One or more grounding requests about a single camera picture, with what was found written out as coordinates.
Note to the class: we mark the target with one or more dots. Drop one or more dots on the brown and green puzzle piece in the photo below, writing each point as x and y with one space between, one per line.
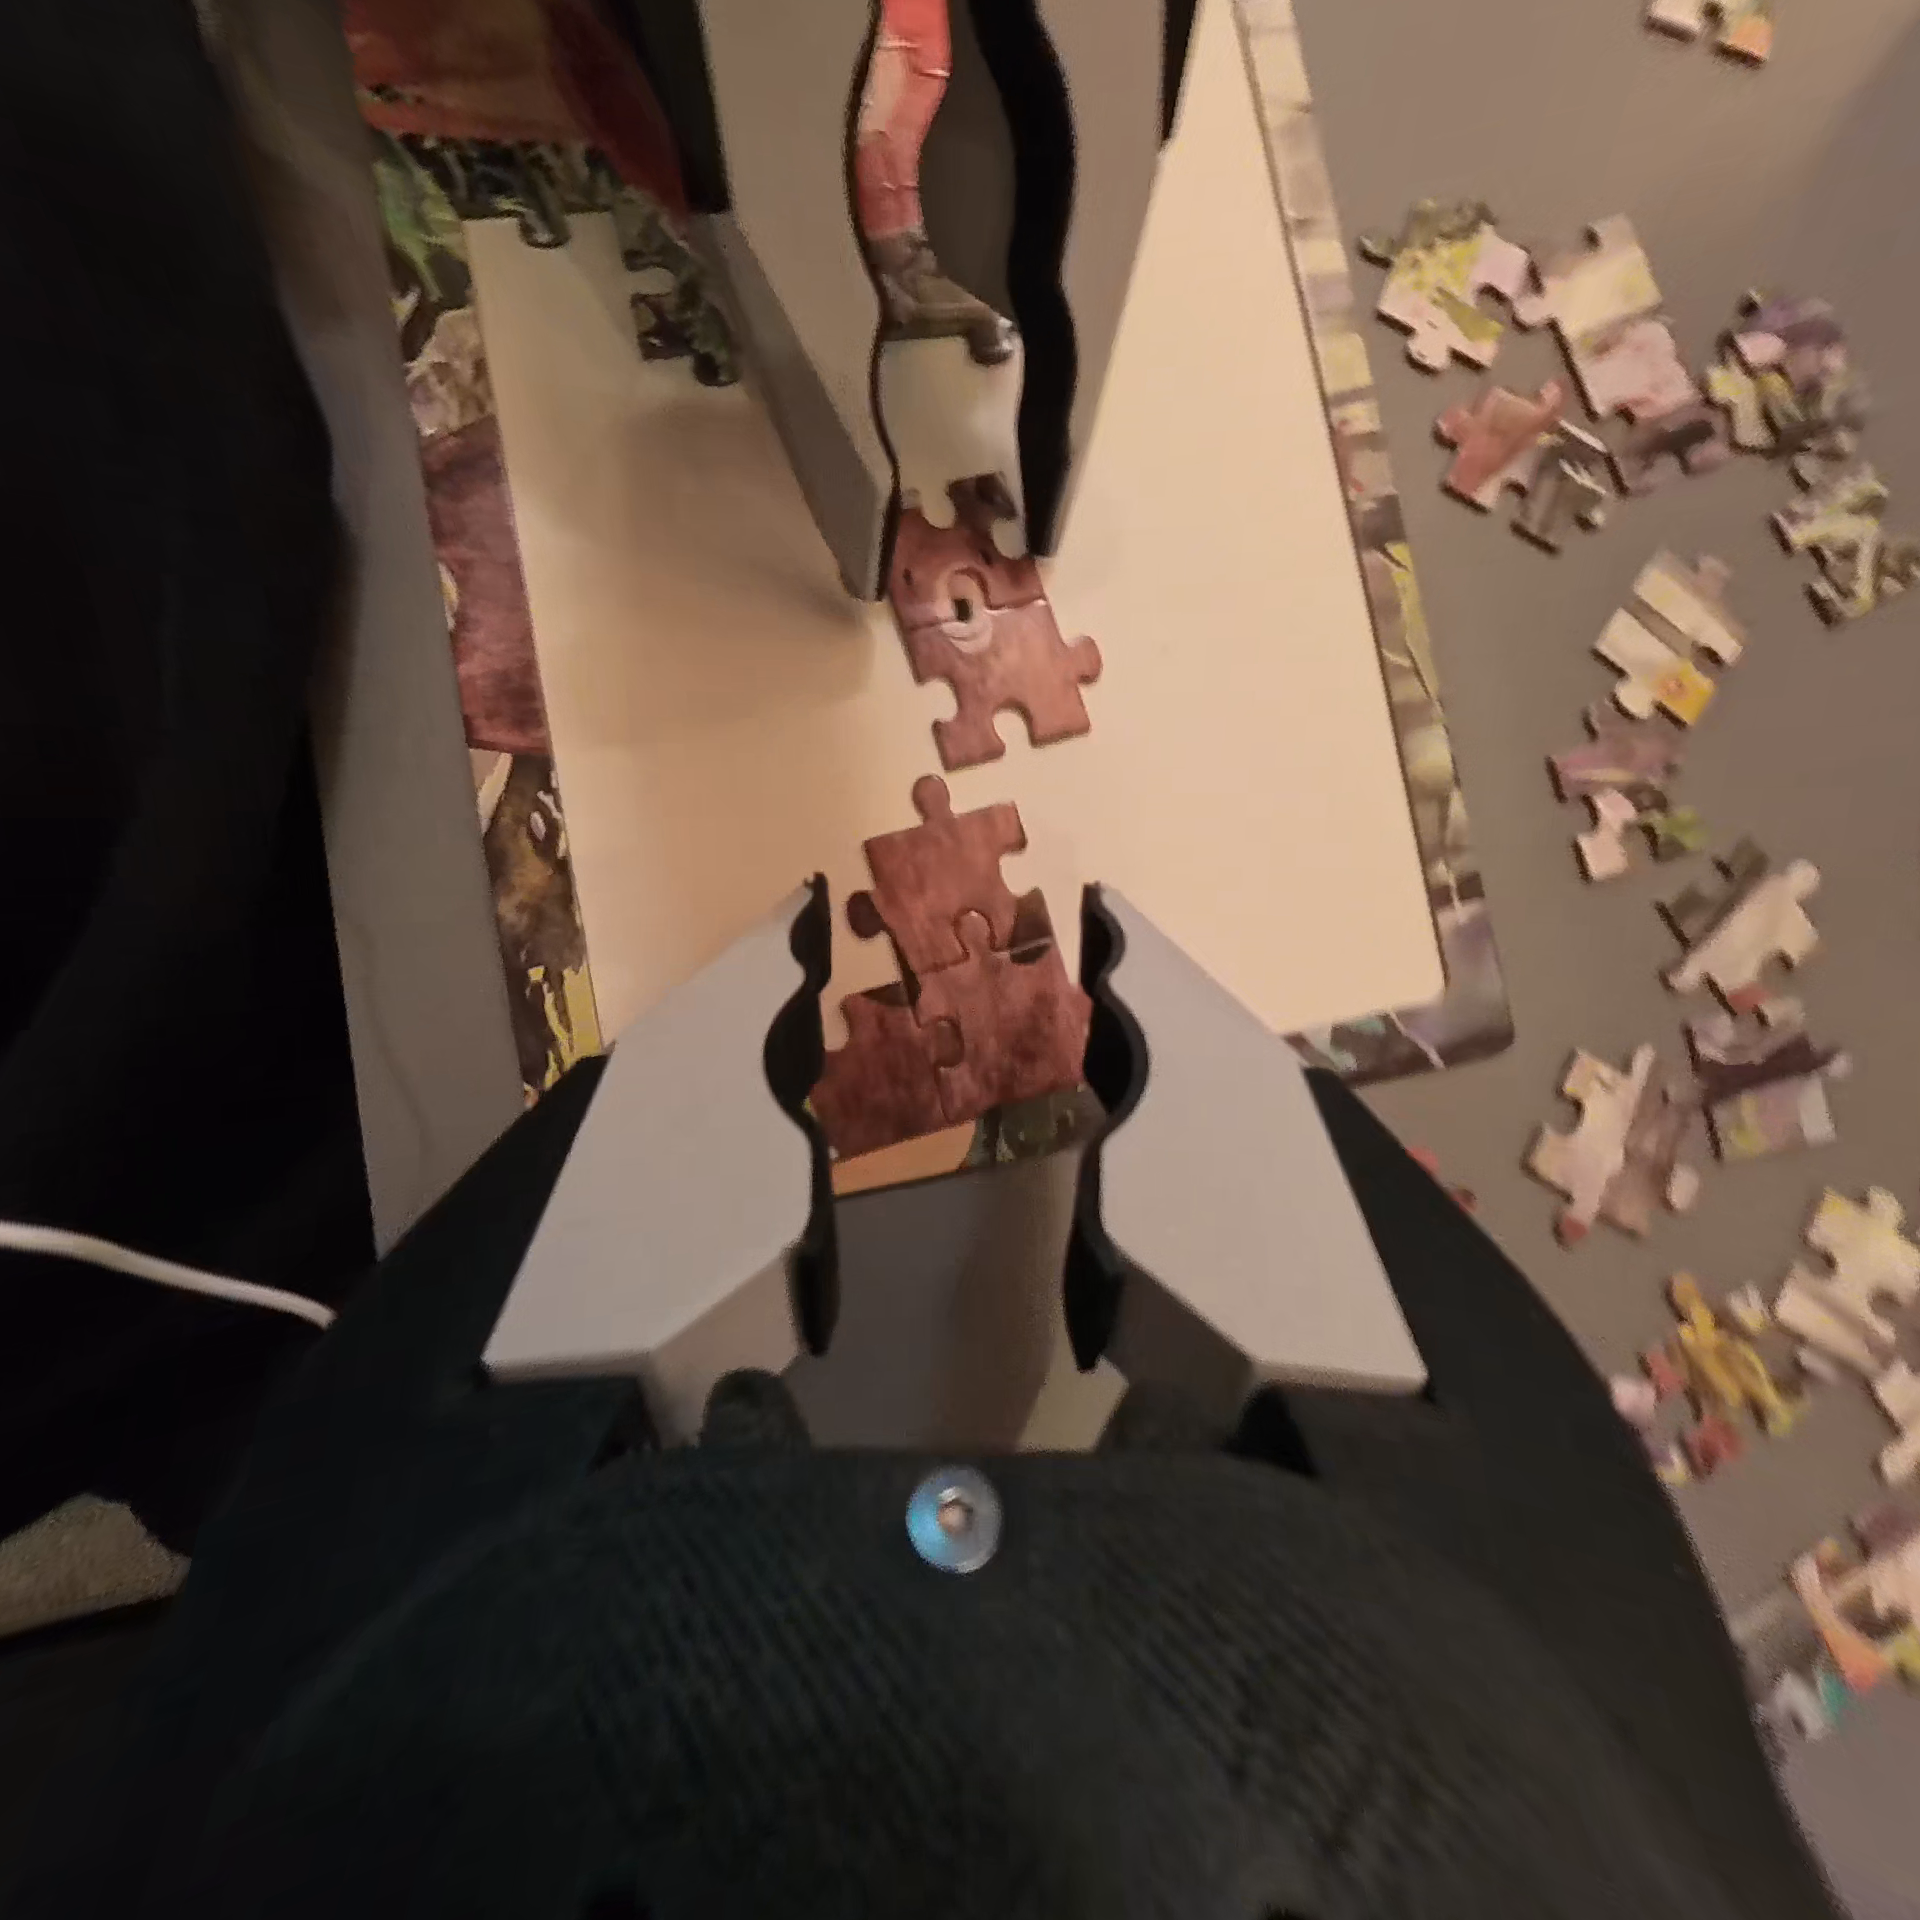
886 1064

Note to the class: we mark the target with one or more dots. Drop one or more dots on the assembled grey puzzle section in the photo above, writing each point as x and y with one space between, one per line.
945 309

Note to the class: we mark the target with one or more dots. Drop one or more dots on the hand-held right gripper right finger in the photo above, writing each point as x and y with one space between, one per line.
1262 1215

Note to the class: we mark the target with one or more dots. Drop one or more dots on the assembled lion puzzle section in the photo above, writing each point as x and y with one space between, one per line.
496 76

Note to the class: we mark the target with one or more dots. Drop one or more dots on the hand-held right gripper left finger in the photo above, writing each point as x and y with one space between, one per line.
660 1201

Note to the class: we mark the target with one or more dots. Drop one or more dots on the printed frame puzzle tray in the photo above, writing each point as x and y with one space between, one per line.
675 676

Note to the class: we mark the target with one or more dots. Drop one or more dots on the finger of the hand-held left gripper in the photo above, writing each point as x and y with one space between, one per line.
779 149
1125 226

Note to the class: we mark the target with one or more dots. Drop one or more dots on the joined bear face puzzle pieces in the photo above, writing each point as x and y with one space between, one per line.
1005 661

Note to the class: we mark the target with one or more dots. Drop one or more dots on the person in black jacket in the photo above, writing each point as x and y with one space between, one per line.
134 676

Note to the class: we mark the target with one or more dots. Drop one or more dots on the scattered loose puzzle pieces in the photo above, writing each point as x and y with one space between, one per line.
1650 631

